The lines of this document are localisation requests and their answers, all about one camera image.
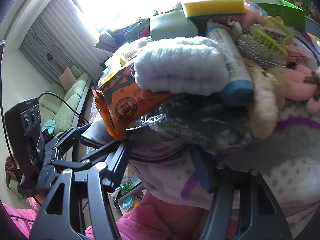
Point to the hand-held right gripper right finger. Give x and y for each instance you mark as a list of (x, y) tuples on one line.
[(201, 172)]

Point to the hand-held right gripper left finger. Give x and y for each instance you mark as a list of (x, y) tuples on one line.
[(120, 160)]

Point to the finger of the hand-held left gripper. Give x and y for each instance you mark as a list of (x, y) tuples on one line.
[(67, 166), (65, 136)]

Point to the orange snack packet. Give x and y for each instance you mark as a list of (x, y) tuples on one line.
[(125, 105)]

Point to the beige plush toy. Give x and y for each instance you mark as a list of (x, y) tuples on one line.
[(265, 105)]

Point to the pale blue fluffy cloth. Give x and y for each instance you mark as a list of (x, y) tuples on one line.
[(180, 65)]

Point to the pink plush toy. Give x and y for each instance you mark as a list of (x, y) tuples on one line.
[(297, 77)]

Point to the green cardboard box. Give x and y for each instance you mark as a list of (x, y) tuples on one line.
[(285, 12)]

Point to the green sofa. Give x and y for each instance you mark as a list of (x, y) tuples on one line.
[(72, 100)]

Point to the person's pink trousers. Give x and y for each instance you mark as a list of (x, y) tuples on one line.
[(155, 220)]

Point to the grey bench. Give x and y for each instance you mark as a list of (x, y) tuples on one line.
[(107, 43)]

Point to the white bottle blue cap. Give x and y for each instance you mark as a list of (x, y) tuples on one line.
[(232, 62)]

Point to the silver metal scrubber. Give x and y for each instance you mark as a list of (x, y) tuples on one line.
[(260, 55)]

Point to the pale green cloth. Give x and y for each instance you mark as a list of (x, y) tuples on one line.
[(172, 25)]

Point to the bright window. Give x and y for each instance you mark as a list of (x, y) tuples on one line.
[(125, 2)]

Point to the green plastic comb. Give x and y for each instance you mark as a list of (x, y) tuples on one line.
[(268, 41)]

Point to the yellow green sponge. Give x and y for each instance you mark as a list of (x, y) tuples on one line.
[(212, 5)]

